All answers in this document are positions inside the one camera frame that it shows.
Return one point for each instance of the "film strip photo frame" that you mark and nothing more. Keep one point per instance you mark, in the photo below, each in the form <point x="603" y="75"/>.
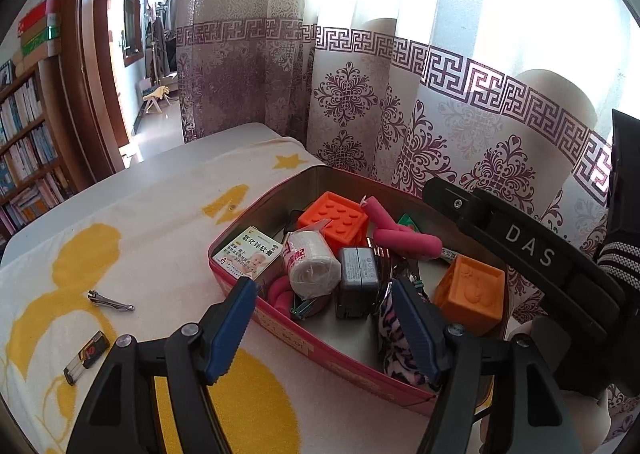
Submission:
<point x="6" y="74"/>

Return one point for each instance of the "wooden bookshelf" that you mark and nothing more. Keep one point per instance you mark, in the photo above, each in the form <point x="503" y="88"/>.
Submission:
<point x="55" y="109"/>

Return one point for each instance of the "black and silver lighter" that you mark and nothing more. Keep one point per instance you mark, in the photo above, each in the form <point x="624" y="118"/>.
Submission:
<point x="90" y="354"/>

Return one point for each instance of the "wooden door frame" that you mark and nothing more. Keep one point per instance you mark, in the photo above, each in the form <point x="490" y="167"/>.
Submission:
<point x="85" y="59"/>

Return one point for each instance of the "orange duck embossed block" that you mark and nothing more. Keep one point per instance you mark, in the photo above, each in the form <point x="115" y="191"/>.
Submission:
<point x="470" y="294"/>

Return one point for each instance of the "person's right hand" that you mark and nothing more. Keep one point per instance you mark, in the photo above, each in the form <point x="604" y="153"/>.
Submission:
<point x="587" y="419"/>

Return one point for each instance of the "red flat box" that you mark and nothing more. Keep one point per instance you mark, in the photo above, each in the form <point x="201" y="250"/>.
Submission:
<point x="37" y="16"/>

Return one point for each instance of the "wooden coat rack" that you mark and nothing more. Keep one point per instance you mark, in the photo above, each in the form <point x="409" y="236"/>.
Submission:
<point x="156" y="34"/>

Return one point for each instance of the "rows of books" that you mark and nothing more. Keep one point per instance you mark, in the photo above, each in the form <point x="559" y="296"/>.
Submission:
<point x="25" y="144"/>

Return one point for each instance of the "wooden framed window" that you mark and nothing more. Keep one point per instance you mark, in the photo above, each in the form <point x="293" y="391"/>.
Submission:
<point x="132" y="9"/>

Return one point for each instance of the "small white medicine box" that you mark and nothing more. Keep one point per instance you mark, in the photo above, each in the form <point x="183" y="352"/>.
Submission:
<point x="250" y="254"/>

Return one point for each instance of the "white patterned sheer curtain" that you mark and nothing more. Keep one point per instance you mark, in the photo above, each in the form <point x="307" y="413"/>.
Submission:
<point x="450" y="99"/>

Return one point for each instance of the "blue binder clip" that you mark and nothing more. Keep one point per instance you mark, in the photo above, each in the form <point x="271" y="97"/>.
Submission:
<point x="302" y="306"/>

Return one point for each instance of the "small wooden stool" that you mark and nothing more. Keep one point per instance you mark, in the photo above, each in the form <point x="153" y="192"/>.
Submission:
<point x="156" y="101"/>

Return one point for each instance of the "silver nail clipper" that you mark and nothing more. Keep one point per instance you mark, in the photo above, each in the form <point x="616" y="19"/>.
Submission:
<point x="107" y="300"/>

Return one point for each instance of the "large silver metal clip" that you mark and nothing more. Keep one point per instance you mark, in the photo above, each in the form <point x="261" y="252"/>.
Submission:
<point x="387" y="266"/>

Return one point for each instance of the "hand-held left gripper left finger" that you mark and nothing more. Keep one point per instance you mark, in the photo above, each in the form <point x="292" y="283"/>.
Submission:
<point x="230" y="329"/>

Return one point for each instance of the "yellow and white towel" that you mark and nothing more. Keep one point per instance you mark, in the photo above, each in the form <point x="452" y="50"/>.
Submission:
<point x="150" y="244"/>

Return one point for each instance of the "green flat box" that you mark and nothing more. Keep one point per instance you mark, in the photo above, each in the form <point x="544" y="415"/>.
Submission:
<point x="42" y="41"/>

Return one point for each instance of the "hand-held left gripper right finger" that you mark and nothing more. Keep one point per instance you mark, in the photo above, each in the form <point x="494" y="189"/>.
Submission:
<point x="412" y="326"/>

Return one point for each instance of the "bagged white bandage roll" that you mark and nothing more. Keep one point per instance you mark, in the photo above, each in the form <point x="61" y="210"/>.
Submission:
<point x="310" y="264"/>

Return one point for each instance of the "knotted pink foam roller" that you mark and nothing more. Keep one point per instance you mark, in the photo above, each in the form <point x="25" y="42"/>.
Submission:
<point x="405" y="241"/>

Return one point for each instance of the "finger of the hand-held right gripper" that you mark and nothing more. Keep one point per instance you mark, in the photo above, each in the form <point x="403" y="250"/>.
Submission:
<point x="452" y="204"/>

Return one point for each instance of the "grey USB charger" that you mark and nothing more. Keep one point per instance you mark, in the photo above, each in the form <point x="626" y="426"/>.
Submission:
<point x="357" y="274"/>

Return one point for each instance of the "red-orange studded block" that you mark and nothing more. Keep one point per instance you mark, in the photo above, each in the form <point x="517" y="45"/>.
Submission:
<point x="332" y="219"/>

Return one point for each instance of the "mauve patterned curtain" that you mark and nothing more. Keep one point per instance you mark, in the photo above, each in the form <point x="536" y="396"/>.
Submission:
<point x="235" y="84"/>

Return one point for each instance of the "tan cardboard box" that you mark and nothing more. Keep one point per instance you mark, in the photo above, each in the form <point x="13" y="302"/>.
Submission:
<point x="30" y="63"/>

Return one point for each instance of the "red metal tin container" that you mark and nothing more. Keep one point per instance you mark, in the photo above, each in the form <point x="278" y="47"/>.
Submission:
<point x="300" y="334"/>

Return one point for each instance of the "leopard print pompom scrunchie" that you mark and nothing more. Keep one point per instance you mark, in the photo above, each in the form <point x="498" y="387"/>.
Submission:
<point x="395" y="359"/>

